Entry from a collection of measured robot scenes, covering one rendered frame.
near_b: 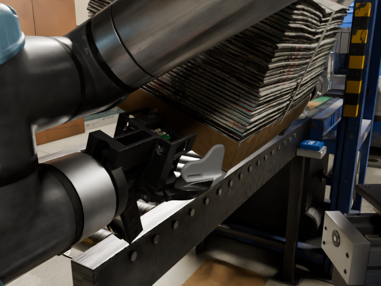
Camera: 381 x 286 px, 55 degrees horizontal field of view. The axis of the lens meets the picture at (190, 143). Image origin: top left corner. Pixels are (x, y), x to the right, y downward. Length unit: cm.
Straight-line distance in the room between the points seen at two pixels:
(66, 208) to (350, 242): 58
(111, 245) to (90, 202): 35
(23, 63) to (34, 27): 412
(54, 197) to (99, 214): 5
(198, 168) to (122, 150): 14
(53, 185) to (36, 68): 9
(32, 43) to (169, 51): 10
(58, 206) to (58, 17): 433
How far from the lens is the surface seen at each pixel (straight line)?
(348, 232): 79
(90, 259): 62
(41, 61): 28
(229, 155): 47
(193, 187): 43
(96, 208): 31
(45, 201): 28
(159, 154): 37
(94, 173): 32
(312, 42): 62
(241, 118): 45
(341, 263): 81
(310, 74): 69
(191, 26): 29
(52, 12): 454
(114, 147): 33
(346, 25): 405
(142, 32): 30
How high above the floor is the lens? 113
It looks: 16 degrees down
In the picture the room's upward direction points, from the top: straight up
